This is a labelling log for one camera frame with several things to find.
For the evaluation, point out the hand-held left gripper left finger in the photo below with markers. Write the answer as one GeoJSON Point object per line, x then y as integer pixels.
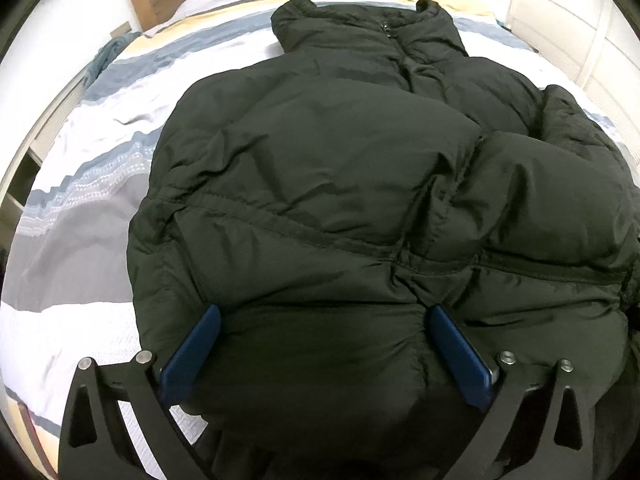
{"type": "Point", "coordinates": [193, 355]}

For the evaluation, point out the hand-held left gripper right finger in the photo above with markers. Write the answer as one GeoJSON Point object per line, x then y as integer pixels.
{"type": "Point", "coordinates": [457, 350]}

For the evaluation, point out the black puffer jacket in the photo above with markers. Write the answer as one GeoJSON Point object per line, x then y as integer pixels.
{"type": "Point", "coordinates": [325, 185]}

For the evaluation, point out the bed with striped duvet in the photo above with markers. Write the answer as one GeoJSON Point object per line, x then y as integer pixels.
{"type": "Point", "coordinates": [90, 270]}

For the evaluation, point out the white open shelf unit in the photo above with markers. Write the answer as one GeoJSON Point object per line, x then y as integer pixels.
{"type": "Point", "coordinates": [20, 170]}

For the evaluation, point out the blue crumpled blanket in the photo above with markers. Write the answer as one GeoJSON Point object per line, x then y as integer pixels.
{"type": "Point", "coordinates": [107, 52]}

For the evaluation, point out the white sliding wardrobe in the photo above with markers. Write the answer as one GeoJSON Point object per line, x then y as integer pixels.
{"type": "Point", "coordinates": [560, 15]}

